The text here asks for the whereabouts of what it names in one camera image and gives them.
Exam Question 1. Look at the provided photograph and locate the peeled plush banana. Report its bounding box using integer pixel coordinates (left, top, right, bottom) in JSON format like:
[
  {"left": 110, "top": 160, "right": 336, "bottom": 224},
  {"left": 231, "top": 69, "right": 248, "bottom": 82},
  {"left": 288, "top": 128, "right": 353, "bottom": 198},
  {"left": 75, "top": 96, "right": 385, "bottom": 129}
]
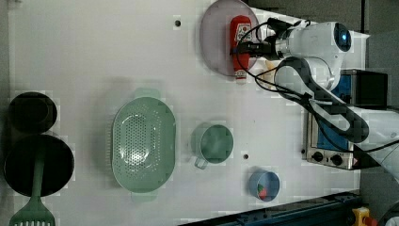
[{"left": 260, "top": 60, "right": 276, "bottom": 89}]

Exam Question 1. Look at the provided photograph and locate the blue metal rail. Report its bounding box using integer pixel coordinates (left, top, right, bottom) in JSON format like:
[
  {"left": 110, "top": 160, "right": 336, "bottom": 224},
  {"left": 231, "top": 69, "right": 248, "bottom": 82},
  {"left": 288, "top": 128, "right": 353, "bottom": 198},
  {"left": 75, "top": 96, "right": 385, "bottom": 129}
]
[{"left": 179, "top": 192, "right": 363, "bottom": 226}]

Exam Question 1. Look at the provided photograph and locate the green oval colander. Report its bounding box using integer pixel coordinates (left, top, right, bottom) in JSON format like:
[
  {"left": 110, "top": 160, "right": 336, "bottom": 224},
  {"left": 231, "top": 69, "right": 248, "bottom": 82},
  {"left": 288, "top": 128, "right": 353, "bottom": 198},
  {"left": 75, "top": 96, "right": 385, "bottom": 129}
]
[{"left": 111, "top": 88, "right": 177, "bottom": 200}]

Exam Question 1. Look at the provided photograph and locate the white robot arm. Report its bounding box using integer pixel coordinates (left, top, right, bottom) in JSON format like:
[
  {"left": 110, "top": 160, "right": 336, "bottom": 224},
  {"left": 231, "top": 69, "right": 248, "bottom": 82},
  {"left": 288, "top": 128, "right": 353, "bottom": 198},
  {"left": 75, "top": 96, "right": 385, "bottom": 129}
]
[{"left": 230, "top": 15, "right": 399, "bottom": 177}]

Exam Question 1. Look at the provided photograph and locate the yellow emergency stop box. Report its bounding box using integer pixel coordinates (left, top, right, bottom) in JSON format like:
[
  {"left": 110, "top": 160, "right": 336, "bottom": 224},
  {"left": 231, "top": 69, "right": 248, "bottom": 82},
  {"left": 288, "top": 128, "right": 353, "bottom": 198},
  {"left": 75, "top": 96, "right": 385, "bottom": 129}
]
[{"left": 352, "top": 207, "right": 378, "bottom": 226}]

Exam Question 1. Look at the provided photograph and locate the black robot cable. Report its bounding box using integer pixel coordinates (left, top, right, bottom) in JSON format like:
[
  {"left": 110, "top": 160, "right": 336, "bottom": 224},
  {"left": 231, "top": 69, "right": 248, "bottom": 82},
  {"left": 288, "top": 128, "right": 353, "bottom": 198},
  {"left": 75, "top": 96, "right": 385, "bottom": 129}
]
[{"left": 235, "top": 19, "right": 399, "bottom": 153}]

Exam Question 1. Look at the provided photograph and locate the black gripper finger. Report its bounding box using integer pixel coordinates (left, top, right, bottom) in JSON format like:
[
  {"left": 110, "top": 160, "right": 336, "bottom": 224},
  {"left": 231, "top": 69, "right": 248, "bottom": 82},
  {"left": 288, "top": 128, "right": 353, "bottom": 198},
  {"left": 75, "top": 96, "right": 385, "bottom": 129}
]
[{"left": 230, "top": 41, "right": 271, "bottom": 57}]

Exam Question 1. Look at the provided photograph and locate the silver toaster oven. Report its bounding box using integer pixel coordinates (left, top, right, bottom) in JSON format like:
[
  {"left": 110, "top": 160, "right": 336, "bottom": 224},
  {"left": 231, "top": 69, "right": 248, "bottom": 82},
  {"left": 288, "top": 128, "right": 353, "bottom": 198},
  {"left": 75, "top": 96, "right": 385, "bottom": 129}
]
[{"left": 302, "top": 70, "right": 388, "bottom": 170}]

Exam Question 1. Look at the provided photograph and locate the green measuring cup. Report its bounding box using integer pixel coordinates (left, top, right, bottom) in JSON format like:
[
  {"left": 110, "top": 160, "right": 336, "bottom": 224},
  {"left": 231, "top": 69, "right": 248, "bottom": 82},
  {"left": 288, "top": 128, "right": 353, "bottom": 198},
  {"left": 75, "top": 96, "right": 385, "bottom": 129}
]
[{"left": 190, "top": 123, "right": 233, "bottom": 170}]

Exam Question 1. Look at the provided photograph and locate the green slotted spatula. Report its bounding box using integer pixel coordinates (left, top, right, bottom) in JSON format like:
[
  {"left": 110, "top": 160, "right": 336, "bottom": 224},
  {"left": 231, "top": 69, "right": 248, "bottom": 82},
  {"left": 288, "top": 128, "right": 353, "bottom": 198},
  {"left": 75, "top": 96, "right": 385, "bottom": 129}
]
[{"left": 8, "top": 148, "right": 56, "bottom": 226}]

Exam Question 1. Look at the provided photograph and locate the blue small bowl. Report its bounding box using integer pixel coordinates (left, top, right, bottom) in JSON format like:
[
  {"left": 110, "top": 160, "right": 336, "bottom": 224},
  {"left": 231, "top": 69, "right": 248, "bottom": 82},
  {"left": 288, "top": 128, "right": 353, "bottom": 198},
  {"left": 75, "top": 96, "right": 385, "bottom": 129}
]
[{"left": 248, "top": 170, "right": 280, "bottom": 202}]

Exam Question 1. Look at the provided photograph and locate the grey round plate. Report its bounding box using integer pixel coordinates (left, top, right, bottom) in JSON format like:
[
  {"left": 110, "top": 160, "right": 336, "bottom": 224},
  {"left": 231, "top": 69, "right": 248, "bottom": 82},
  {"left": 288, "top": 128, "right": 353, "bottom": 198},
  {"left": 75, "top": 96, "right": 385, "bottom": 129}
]
[{"left": 199, "top": 0, "right": 259, "bottom": 76}]

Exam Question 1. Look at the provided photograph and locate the red plush ketchup bottle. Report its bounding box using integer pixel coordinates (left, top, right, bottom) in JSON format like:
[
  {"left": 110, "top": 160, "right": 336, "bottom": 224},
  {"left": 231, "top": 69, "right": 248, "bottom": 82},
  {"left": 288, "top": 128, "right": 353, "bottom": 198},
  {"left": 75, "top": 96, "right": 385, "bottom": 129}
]
[{"left": 230, "top": 15, "right": 252, "bottom": 85}]

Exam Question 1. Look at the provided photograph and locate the small black pot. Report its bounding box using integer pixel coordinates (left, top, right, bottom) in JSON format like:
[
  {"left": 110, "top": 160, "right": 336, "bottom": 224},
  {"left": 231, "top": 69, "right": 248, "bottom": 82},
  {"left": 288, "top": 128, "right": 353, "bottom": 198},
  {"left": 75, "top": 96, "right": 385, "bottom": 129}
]
[{"left": 8, "top": 91, "right": 57, "bottom": 134}]

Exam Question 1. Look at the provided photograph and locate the large black pan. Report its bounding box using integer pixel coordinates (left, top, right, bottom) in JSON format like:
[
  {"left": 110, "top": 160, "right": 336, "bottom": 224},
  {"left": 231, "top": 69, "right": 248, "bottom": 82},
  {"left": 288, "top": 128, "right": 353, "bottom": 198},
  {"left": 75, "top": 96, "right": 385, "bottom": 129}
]
[{"left": 4, "top": 135, "right": 74, "bottom": 197}]

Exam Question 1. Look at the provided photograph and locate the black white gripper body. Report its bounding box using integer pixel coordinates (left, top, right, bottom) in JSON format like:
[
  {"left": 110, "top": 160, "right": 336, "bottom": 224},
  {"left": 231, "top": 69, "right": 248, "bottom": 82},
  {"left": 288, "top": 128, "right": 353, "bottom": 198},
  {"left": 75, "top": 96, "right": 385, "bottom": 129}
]
[{"left": 261, "top": 18, "right": 293, "bottom": 60}]

